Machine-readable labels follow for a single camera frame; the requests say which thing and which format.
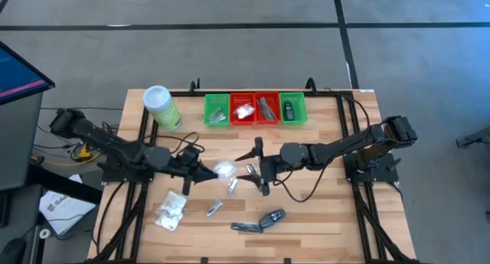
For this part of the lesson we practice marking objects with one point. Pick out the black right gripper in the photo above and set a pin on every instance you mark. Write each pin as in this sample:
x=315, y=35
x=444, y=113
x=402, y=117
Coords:
x=272, y=169

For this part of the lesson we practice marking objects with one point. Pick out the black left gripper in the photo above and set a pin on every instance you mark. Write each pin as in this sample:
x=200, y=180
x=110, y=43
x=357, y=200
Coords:
x=183, y=168

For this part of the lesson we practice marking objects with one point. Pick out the bagged metal nail clipper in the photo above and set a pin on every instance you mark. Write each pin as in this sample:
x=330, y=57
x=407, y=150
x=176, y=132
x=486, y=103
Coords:
x=214, y=208
x=217, y=116
x=251, y=169
x=232, y=186

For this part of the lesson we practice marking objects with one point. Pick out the bagged white cotton pads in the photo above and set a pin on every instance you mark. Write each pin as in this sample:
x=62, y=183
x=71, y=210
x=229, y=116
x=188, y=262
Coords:
x=168, y=220
x=177, y=201
x=244, y=111
x=226, y=169

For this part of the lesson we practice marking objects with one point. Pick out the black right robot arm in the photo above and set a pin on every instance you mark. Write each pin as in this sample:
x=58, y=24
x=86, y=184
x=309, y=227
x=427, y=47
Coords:
x=344, y=145

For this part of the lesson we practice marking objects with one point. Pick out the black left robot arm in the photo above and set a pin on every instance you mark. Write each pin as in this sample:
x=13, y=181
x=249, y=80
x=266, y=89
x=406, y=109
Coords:
x=115, y=145

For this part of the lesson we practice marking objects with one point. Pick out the red plastic basket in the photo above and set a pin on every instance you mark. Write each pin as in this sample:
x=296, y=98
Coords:
x=237, y=97
x=278, y=113

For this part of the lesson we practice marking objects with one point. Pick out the green plastic basket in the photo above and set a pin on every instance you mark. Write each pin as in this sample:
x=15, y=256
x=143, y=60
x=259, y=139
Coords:
x=300, y=111
x=208, y=99

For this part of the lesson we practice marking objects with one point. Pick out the green disinfecting wipes canister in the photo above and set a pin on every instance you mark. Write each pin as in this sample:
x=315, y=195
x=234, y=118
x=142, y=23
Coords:
x=162, y=107

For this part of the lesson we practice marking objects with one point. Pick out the white paper booklet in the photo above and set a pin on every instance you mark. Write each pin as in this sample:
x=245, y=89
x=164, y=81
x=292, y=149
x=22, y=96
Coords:
x=63, y=208

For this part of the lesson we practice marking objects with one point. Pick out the white tape roll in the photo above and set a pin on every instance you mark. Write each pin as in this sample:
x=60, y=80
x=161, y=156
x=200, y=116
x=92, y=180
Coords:
x=45, y=233

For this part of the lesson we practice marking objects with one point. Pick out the monitor with blue screen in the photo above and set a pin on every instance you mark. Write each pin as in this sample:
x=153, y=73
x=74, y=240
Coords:
x=19, y=72

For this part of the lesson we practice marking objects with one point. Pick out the gray chair leg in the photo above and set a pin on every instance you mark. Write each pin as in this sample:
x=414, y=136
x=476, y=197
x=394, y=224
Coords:
x=474, y=139

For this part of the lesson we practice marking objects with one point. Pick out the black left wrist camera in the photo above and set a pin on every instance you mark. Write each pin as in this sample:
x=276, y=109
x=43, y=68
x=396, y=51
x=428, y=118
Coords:
x=191, y=153

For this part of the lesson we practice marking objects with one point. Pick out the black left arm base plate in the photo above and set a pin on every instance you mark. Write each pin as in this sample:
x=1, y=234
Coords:
x=115, y=176

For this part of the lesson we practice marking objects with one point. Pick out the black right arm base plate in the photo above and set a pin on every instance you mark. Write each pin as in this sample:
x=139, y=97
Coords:
x=383, y=176

